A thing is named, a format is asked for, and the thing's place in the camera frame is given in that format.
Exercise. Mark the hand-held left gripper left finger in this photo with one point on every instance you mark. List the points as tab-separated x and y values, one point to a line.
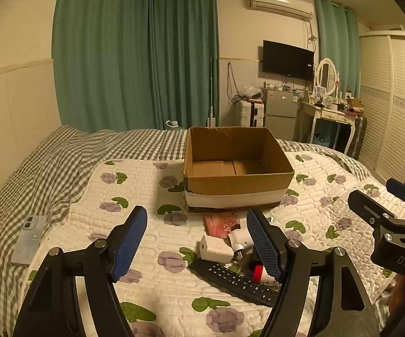
128	242

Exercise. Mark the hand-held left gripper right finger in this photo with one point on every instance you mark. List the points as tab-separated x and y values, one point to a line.
264	242

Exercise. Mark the red and white small bottle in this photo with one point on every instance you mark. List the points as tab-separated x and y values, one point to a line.
258	273

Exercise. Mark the pink patterned case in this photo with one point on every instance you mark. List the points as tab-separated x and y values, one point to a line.
220	226

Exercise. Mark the white cube charger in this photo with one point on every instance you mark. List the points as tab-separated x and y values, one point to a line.
214	247

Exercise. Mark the black remote control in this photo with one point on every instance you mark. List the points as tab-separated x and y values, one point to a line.
230	279

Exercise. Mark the brown cardboard box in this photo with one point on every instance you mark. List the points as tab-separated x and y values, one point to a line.
237	189

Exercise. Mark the dark silver suitcase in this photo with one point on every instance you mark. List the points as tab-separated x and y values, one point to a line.
357	137

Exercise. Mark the white floral quilt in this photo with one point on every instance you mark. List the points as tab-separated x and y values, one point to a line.
174	298

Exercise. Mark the blue plastic basket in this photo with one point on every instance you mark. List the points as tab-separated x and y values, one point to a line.
322	139

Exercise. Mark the white louvered wardrobe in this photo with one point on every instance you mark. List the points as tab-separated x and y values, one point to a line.
388	105

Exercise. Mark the white dressing table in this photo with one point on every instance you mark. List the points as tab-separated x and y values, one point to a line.
329	114

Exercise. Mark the light grey smartphone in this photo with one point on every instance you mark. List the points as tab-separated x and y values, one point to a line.
27	242

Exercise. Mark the grey checked bedsheet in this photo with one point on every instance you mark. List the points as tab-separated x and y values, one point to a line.
48	168

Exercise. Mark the silver small fridge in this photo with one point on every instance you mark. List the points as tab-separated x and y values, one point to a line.
281	112

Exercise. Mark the white oval mirror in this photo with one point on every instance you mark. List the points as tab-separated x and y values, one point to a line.
327	75

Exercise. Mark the white ribbed suitcase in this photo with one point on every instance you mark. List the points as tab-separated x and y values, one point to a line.
250	112

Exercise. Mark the clear plastic bag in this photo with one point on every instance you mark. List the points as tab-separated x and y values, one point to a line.
250	92

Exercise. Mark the teal curtain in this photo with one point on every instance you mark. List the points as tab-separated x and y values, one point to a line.
100	52
185	52
336	42

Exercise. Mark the white air conditioner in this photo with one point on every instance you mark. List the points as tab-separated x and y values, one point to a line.
279	4

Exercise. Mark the black wall television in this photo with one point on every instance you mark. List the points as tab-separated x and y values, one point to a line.
286	59

